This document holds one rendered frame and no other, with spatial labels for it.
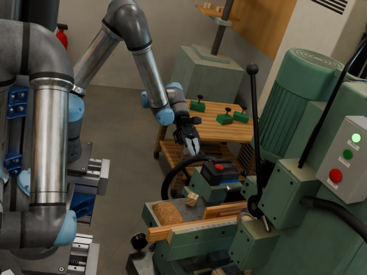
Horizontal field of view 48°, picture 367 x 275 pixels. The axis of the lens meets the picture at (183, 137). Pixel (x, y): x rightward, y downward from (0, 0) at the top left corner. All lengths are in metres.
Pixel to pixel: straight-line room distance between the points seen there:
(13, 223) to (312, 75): 0.79
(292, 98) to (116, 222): 1.74
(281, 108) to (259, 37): 2.75
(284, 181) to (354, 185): 0.18
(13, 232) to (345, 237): 0.71
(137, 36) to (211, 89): 2.19
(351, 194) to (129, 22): 0.95
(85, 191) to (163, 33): 2.83
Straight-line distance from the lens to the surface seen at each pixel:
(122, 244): 2.52
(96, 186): 1.72
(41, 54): 0.94
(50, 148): 0.90
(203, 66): 3.51
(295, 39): 3.02
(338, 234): 1.04
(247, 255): 1.15
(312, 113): 1.11
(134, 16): 1.51
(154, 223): 1.34
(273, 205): 1.05
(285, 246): 1.17
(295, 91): 1.14
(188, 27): 4.39
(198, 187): 1.52
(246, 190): 1.38
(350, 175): 0.92
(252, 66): 1.17
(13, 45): 0.94
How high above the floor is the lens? 1.75
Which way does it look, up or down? 28 degrees down
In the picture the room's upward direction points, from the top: 17 degrees clockwise
